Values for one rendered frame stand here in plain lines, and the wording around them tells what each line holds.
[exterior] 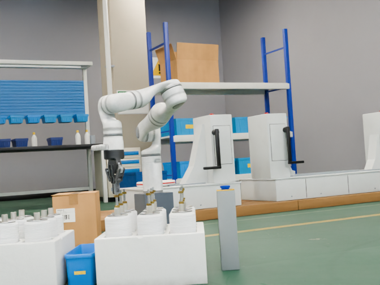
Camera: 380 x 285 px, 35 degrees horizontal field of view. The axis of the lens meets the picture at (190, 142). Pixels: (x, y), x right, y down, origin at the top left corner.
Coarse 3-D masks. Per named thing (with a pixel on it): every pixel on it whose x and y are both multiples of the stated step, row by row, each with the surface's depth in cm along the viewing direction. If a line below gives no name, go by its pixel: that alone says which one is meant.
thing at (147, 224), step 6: (138, 216) 216; (144, 216) 213; (150, 216) 213; (156, 216) 214; (162, 216) 217; (138, 222) 215; (144, 222) 213; (150, 222) 213; (156, 222) 214; (162, 222) 216; (138, 228) 215; (144, 228) 213; (150, 228) 213; (156, 228) 213; (162, 228) 216; (138, 234) 216; (144, 234) 213; (150, 234) 213; (156, 234) 213
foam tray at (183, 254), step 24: (96, 240) 210; (120, 240) 210; (144, 240) 210; (168, 240) 210; (192, 240) 210; (96, 264) 210; (120, 264) 210; (144, 264) 209; (168, 264) 209; (192, 264) 209
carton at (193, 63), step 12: (180, 48) 749; (192, 48) 757; (204, 48) 766; (216, 48) 775; (180, 60) 750; (192, 60) 759; (204, 60) 768; (216, 60) 776; (180, 72) 749; (192, 72) 757; (204, 72) 766; (216, 72) 775
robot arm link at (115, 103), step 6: (108, 96) 216; (114, 96) 215; (120, 96) 217; (126, 96) 220; (132, 96) 222; (102, 102) 217; (108, 102) 215; (114, 102) 214; (120, 102) 216; (126, 102) 219; (132, 102) 222; (102, 108) 218; (108, 108) 216; (114, 108) 215; (120, 108) 216; (126, 108) 219; (132, 108) 224
